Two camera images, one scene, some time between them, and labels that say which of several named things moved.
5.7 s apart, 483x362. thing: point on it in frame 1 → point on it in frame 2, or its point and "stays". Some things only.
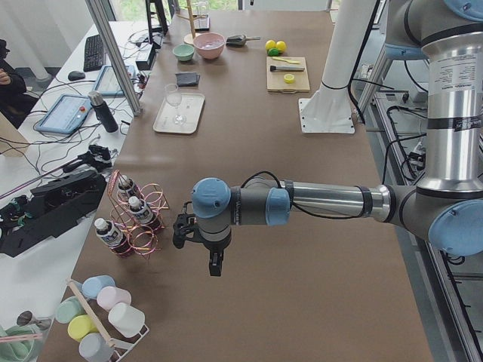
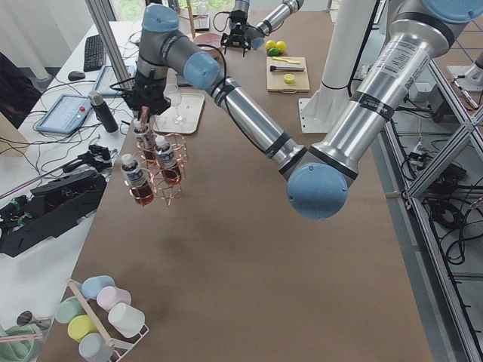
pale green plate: (129, 320) stays
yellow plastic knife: (286, 60) stays
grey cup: (93, 346) stays
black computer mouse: (75, 75) stays
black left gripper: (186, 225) → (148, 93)
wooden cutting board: (287, 75) stays
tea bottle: (142, 213) → (167, 162)
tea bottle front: (110, 235) → (137, 180)
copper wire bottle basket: (140, 210) → (163, 157)
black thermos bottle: (103, 111) stays
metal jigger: (26, 318) stays
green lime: (273, 52) stays
